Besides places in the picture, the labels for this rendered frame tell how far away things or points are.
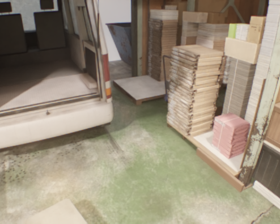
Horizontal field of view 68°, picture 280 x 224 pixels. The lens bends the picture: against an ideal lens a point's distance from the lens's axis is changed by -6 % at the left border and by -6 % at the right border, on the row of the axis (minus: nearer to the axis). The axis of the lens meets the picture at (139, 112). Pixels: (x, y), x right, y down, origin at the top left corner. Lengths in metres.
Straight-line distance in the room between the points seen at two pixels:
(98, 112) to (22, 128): 0.81
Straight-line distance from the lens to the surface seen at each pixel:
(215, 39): 4.26
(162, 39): 4.32
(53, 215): 1.86
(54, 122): 2.43
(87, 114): 2.47
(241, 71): 2.63
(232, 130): 2.39
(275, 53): 1.88
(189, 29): 4.46
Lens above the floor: 1.61
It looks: 27 degrees down
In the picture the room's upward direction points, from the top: straight up
